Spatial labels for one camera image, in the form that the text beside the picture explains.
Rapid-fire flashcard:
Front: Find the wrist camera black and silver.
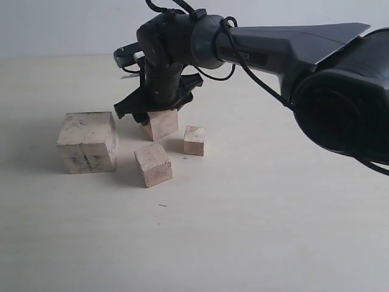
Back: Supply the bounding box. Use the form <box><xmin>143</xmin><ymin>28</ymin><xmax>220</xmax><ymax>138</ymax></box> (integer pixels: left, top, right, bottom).
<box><xmin>113</xmin><ymin>42</ymin><xmax>144</xmax><ymax>68</ymax></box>

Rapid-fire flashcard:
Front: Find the smallest wooden cube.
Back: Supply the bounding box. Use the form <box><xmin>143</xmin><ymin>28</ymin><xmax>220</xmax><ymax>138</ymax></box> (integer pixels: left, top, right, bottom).
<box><xmin>184</xmin><ymin>125</ymin><xmax>206</xmax><ymax>156</ymax></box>

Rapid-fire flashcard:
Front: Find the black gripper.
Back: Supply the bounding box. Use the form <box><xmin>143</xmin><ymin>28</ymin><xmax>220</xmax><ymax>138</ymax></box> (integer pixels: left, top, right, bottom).
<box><xmin>114</xmin><ymin>57</ymin><xmax>203</xmax><ymax>125</ymax></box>

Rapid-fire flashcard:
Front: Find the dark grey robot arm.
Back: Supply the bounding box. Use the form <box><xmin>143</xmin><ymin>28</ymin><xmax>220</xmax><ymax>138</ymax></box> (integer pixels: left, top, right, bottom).
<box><xmin>114</xmin><ymin>7</ymin><xmax>388</xmax><ymax>173</ymax></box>

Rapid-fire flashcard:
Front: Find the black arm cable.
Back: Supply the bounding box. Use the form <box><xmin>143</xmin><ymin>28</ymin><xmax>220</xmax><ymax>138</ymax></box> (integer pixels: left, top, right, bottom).
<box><xmin>145</xmin><ymin>0</ymin><xmax>389</xmax><ymax>176</ymax></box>

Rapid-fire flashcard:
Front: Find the second largest wooden cube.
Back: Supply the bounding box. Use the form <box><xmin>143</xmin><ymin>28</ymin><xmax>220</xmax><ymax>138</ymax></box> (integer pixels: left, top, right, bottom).
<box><xmin>142</xmin><ymin>109</ymin><xmax>179</xmax><ymax>141</ymax></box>

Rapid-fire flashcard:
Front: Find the third largest wooden cube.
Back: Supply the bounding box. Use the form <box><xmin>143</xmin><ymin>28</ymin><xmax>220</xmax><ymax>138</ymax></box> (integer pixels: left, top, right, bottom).
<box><xmin>134</xmin><ymin>142</ymin><xmax>173</xmax><ymax>188</ymax></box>

